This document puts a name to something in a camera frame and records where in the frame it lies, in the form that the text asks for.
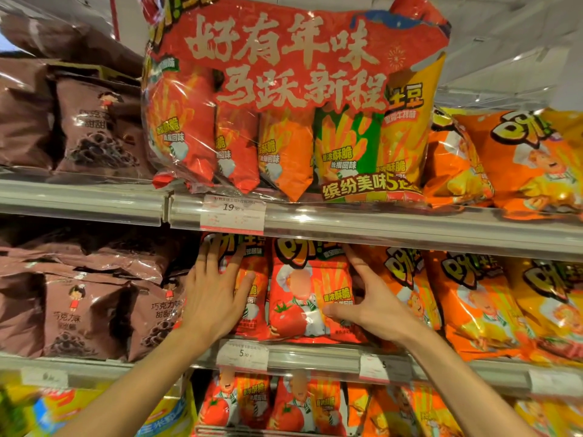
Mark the row of red tomato chip bags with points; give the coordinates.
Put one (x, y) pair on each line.
(291, 405)

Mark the orange potato stick bag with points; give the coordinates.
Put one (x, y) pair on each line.
(478, 304)
(410, 277)

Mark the yellow chef snack bag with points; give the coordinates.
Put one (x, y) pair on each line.
(555, 304)

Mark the person's right hand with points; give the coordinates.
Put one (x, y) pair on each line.
(382, 314)

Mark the metal store shelving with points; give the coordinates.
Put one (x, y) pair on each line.
(410, 227)

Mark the row of orange snack bags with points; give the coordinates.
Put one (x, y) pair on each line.
(391, 414)
(537, 163)

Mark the person's left forearm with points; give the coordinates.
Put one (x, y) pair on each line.
(136, 391)

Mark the person's left hand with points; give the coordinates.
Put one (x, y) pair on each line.
(212, 304)

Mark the white price tag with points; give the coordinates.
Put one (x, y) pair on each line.
(555, 383)
(242, 356)
(44, 379)
(233, 215)
(378, 368)

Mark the large red multipack snack bag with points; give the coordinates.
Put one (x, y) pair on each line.
(273, 50)

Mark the person's right forearm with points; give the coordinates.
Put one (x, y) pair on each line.
(460, 391)

